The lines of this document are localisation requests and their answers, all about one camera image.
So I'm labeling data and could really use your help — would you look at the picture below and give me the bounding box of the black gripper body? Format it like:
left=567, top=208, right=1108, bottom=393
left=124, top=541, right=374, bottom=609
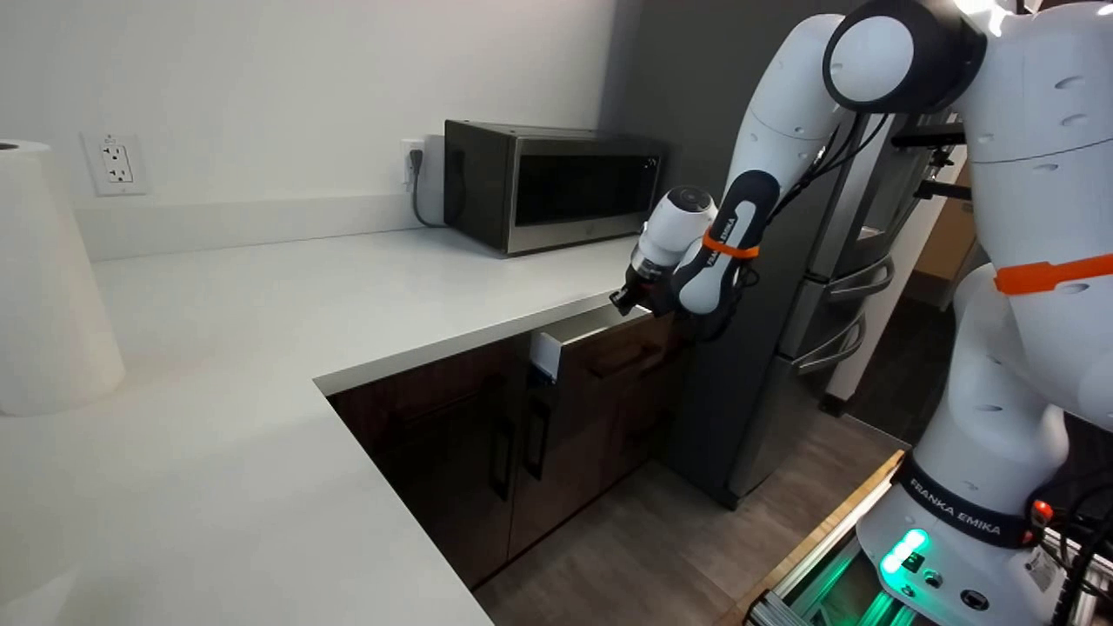
left=607, top=259, right=690, bottom=325

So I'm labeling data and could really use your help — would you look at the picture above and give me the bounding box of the wide wooden drawer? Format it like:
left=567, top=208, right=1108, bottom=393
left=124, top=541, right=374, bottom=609
left=527, top=303, right=685, bottom=385

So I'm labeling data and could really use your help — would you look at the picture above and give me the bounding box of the stainless steel microwave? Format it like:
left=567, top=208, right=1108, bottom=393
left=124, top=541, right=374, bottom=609
left=440, top=114, right=673, bottom=259

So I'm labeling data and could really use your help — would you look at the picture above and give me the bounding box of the wooden cabinet door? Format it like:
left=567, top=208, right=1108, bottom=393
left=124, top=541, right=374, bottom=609
left=515, top=372, right=677, bottom=562
left=328, top=336, right=522, bottom=592

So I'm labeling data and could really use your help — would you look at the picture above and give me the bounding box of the wooden platform board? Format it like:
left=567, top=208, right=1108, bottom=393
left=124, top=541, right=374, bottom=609
left=756, top=446, right=916, bottom=618

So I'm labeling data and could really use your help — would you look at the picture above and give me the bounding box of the brown cardboard box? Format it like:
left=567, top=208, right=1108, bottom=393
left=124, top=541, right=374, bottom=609
left=909, top=196, right=985, bottom=314

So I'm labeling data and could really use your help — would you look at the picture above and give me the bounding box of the robot mounting cart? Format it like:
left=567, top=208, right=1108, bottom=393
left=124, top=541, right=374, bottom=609
left=744, top=498, right=1113, bottom=626

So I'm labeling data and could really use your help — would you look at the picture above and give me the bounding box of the white paper towel roll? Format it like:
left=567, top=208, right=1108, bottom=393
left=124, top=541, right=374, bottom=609
left=0, top=136, right=127, bottom=419

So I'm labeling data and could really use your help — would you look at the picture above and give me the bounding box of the small orange arm strap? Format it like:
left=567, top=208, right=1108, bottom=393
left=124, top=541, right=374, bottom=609
left=698, top=228, right=764, bottom=263

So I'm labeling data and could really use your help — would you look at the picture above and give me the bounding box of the black cabinet door handle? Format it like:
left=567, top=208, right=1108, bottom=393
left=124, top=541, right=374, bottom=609
left=524, top=388, right=558, bottom=484
left=486, top=415, right=518, bottom=503

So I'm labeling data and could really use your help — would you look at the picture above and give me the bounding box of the curved refrigerator door handle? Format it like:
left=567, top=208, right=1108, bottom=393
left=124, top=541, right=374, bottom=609
left=791, top=314, right=872, bottom=378
left=820, top=252, right=901, bottom=309

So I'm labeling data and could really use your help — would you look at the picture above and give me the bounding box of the black microwave power cable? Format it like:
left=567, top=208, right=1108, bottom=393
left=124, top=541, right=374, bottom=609
left=402, top=141, right=452, bottom=234

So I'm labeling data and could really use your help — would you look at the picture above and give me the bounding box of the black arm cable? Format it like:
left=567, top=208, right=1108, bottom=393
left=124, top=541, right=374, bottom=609
left=795, top=105, right=903, bottom=208

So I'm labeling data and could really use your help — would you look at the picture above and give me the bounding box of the black metal frame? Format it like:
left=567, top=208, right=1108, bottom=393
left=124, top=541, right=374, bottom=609
left=886, top=114, right=975, bottom=201

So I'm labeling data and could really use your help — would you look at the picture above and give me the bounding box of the wide orange arm strap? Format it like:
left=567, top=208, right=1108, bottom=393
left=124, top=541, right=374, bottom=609
left=991, top=249, right=1113, bottom=299

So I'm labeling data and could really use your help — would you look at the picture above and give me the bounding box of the white wall outlet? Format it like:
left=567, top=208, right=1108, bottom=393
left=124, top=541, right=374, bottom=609
left=81, top=129, right=152, bottom=197

